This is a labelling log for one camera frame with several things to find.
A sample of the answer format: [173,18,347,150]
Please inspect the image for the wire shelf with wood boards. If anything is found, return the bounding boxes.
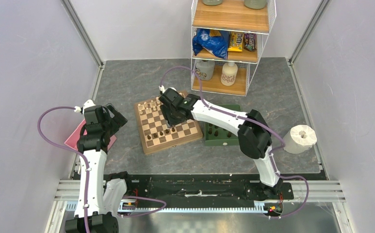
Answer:
[191,0,277,96]

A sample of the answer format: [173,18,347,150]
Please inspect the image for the green glass jar left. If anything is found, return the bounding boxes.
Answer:
[202,0,223,6]

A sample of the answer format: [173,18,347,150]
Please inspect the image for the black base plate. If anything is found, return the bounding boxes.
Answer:
[103,175,294,200]

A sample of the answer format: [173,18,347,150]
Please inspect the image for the yellow candy bag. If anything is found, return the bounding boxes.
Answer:
[228,32,244,52]

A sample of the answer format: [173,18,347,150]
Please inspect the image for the blue snack bag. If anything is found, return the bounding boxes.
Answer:
[192,28,229,59]

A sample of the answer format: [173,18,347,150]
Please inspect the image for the cream patterned bottle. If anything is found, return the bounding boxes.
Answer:
[221,62,238,86]

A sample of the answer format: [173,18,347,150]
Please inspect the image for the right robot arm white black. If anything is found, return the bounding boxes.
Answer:
[159,86,283,199]

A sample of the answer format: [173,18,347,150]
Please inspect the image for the green tray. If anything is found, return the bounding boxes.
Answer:
[204,122,239,147]

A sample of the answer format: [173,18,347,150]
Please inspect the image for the clear patterned jug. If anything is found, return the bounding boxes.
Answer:
[195,60,215,81]

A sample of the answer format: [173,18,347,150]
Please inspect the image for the aluminium rail frame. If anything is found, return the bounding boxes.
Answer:
[55,181,346,214]

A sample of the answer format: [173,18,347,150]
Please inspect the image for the white paper roll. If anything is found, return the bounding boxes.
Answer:
[283,125,317,154]

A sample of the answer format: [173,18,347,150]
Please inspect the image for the brown candy bag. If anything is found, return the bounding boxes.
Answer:
[244,33,257,52]

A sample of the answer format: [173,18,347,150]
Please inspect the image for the pink box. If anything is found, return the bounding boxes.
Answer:
[64,120,117,150]

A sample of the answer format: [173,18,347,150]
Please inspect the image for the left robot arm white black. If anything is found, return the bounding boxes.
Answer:
[65,100,134,233]

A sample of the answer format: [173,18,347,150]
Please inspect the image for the green glass jar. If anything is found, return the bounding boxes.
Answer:
[244,0,267,10]
[202,0,223,6]

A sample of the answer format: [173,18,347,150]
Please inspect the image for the green glass jar right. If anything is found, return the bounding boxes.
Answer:
[244,0,267,10]

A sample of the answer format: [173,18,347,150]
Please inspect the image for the wooden chess board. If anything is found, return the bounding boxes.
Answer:
[133,97,203,154]

